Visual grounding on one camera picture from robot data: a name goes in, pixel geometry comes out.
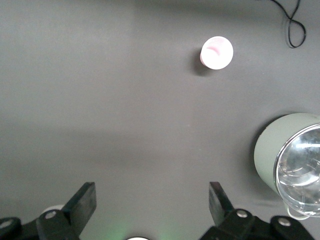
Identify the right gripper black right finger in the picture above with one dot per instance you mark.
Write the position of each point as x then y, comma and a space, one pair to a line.
222, 212

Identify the pink plastic cup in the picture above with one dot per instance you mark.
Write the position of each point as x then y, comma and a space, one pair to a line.
217, 53

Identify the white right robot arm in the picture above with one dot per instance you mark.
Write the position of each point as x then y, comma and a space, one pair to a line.
137, 238

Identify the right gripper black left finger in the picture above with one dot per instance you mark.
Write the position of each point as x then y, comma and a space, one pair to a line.
80, 210

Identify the sage green metal pot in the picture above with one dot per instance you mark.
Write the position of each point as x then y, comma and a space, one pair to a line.
268, 150

